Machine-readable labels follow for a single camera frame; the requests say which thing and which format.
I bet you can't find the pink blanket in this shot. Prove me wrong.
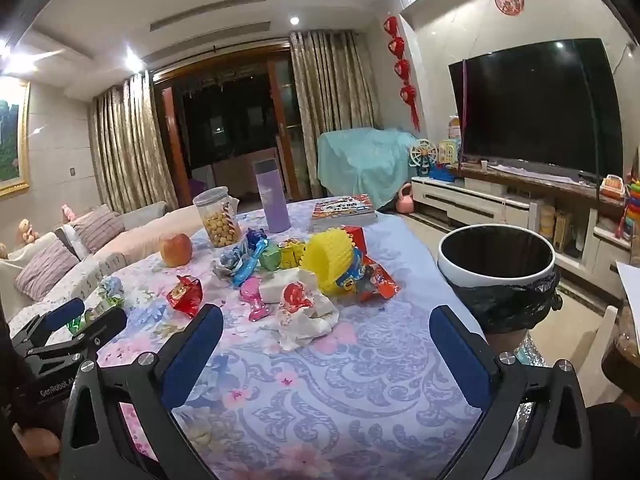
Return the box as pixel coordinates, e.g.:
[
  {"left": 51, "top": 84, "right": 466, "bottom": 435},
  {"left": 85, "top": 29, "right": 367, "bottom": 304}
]
[{"left": 95, "top": 205, "right": 211, "bottom": 271}]

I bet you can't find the green foil wrapper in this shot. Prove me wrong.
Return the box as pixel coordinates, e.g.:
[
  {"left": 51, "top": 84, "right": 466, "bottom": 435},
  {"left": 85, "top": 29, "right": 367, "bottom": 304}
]
[{"left": 67, "top": 310, "right": 103, "bottom": 336}]

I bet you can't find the white waste bin black liner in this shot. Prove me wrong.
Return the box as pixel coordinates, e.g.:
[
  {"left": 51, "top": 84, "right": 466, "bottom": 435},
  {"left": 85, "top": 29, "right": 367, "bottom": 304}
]
[{"left": 437, "top": 224, "right": 563, "bottom": 335}]

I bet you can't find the ferris wheel toy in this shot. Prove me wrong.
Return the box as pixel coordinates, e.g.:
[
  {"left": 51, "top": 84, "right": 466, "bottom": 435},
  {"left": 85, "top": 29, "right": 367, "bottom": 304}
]
[{"left": 409, "top": 139, "right": 433, "bottom": 177}]

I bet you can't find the stacking ring toy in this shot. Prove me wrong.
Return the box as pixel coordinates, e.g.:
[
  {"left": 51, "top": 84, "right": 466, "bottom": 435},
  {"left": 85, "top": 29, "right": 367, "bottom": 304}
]
[{"left": 622, "top": 180, "right": 640, "bottom": 246}]

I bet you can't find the purple bottle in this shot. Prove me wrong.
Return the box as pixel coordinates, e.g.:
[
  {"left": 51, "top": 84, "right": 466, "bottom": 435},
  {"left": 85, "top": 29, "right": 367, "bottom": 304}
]
[{"left": 251, "top": 159, "right": 291, "bottom": 234}]

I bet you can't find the beige sofa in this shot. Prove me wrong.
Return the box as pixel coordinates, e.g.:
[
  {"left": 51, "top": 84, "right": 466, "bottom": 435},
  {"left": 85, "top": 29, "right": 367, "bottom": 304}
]
[{"left": 0, "top": 200, "right": 201, "bottom": 321}]

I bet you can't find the ceiling air vent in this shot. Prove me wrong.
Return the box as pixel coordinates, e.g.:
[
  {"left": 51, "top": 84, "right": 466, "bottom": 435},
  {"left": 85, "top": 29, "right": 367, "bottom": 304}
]
[
  {"left": 150, "top": 8, "right": 273, "bottom": 34},
  {"left": 200, "top": 0, "right": 267, "bottom": 14}
]

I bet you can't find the person's left hand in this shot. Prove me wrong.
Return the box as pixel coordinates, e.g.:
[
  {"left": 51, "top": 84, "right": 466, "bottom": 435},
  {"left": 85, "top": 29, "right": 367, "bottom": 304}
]
[{"left": 15, "top": 426, "right": 63, "bottom": 478}]

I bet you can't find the cream chair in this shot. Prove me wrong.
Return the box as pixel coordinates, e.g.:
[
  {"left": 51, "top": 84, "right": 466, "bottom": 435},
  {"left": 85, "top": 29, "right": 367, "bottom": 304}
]
[{"left": 585, "top": 305, "right": 621, "bottom": 406}]

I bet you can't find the pink kettlebell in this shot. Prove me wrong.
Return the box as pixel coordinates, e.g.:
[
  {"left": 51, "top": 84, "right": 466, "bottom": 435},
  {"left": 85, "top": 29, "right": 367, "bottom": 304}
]
[{"left": 395, "top": 183, "right": 416, "bottom": 216}]

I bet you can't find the red apple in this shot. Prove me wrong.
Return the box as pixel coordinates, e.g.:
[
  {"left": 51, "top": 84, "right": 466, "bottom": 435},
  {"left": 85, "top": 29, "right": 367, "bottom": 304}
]
[{"left": 159, "top": 232, "right": 194, "bottom": 267}]

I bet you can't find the black television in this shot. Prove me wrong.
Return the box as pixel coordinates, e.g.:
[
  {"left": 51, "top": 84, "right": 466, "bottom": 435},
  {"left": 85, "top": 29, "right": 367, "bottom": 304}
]
[{"left": 447, "top": 37, "right": 626, "bottom": 183}]

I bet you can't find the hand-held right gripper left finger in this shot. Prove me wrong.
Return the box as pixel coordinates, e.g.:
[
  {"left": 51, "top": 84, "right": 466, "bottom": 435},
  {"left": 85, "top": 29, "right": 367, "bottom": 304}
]
[{"left": 60, "top": 304, "right": 224, "bottom": 480}]

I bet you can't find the white paper sheet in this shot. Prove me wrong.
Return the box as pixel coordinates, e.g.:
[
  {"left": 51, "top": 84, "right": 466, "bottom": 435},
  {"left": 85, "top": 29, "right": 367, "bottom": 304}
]
[{"left": 616, "top": 260, "right": 640, "bottom": 321}]

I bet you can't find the red foil candy wrapper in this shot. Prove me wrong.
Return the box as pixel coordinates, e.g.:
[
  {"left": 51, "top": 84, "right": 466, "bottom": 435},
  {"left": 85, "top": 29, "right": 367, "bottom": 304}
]
[{"left": 166, "top": 275, "right": 205, "bottom": 318}]

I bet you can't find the orange toy phone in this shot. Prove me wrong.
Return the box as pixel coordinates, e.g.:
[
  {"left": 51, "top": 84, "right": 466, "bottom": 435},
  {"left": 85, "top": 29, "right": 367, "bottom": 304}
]
[{"left": 600, "top": 174, "right": 626, "bottom": 201}]

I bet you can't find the teal wrapper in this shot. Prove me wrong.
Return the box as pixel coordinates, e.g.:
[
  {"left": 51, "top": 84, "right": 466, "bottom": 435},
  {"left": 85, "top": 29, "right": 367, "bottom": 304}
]
[{"left": 231, "top": 242, "right": 271, "bottom": 288}]

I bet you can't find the white television cabinet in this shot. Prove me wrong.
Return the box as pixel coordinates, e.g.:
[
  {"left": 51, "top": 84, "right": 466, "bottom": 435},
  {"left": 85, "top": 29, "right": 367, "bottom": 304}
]
[{"left": 410, "top": 162, "right": 640, "bottom": 286}]

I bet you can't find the beige curtain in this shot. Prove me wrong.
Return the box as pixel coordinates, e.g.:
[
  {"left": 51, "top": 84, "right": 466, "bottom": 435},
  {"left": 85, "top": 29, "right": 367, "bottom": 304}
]
[
  {"left": 289, "top": 30, "right": 381, "bottom": 198},
  {"left": 90, "top": 71, "right": 178, "bottom": 213}
]

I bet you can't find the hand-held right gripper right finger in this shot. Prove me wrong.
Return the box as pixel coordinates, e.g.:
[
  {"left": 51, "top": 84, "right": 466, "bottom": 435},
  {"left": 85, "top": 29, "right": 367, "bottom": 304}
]
[{"left": 429, "top": 305, "right": 593, "bottom": 480}]

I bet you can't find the wooden sliding glass door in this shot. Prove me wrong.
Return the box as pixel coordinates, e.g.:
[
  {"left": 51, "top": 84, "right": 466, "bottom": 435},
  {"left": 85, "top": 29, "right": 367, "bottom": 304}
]
[{"left": 150, "top": 42, "right": 301, "bottom": 201}]

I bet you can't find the teal cloth cover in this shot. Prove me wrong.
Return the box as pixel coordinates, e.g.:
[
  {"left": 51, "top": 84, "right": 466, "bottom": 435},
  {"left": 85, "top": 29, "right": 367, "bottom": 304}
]
[{"left": 316, "top": 127, "right": 418, "bottom": 209}]

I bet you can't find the red hanging knot string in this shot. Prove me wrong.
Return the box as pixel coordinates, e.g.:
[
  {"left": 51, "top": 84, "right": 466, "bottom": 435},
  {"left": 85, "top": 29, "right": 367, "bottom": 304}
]
[{"left": 382, "top": 14, "right": 421, "bottom": 131}]

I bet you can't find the striped pink cushion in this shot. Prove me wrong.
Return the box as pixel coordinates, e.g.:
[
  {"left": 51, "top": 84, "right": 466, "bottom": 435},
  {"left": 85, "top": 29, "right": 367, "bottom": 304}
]
[
  {"left": 14, "top": 240, "right": 81, "bottom": 301},
  {"left": 72, "top": 207, "right": 123, "bottom": 253}
]

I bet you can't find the clear jar of snack balls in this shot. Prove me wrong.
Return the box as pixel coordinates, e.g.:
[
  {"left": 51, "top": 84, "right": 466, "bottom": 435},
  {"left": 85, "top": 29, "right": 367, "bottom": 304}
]
[{"left": 192, "top": 186, "right": 240, "bottom": 248}]

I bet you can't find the yellow foam fruit net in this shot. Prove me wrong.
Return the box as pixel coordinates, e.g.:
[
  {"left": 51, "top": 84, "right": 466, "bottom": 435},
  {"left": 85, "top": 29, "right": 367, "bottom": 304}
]
[{"left": 302, "top": 228, "right": 358, "bottom": 295}]

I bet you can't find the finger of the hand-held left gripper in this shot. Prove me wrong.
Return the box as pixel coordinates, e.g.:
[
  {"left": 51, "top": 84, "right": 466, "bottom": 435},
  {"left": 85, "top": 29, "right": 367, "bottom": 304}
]
[
  {"left": 9, "top": 298, "right": 86, "bottom": 348},
  {"left": 25, "top": 307, "right": 127, "bottom": 363}
]

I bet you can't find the brown plush toy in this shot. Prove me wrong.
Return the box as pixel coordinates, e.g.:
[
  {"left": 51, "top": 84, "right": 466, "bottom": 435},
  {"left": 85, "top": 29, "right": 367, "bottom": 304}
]
[{"left": 17, "top": 219, "right": 41, "bottom": 246}]

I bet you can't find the toy house box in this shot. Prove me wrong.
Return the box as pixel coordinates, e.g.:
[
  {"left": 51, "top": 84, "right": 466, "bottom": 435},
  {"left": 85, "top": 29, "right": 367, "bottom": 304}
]
[{"left": 437, "top": 140, "right": 463, "bottom": 166}]

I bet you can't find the wooden slatted box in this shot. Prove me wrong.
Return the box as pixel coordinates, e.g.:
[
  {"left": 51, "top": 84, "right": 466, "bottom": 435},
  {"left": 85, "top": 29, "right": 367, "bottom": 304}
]
[{"left": 555, "top": 212, "right": 573, "bottom": 253}]

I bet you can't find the crumpled white tissue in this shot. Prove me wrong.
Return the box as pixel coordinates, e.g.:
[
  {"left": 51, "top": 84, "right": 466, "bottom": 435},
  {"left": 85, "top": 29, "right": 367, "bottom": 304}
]
[{"left": 275, "top": 292, "right": 341, "bottom": 352}]

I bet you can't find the gold framed painting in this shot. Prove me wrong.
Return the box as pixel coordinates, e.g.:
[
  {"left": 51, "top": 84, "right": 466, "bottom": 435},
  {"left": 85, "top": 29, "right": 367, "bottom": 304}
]
[{"left": 0, "top": 77, "right": 31, "bottom": 196}]

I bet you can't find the small yellow packet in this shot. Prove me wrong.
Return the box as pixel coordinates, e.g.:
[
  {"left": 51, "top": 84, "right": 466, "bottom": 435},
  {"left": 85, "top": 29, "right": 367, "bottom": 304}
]
[{"left": 279, "top": 242, "right": 307, "bottom": 270}]

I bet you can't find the orange red snack packet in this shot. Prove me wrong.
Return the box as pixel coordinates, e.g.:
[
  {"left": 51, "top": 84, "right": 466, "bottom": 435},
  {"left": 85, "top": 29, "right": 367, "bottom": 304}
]
[{"left": 360, "top": 255, "right": 402, "bottom": 302}]

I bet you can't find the pink plastic toy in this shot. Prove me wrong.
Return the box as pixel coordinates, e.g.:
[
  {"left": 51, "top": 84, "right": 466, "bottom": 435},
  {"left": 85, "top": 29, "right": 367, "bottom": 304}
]
[{"left": 239, "top": 280, "right": 273, "bottom": 322}]

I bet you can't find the clear plastic snack bag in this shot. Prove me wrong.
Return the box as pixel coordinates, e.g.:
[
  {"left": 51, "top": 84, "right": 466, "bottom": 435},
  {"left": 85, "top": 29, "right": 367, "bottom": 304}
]
[{"left": 612, "top": 305, "right": 640, "bottom": 356}]

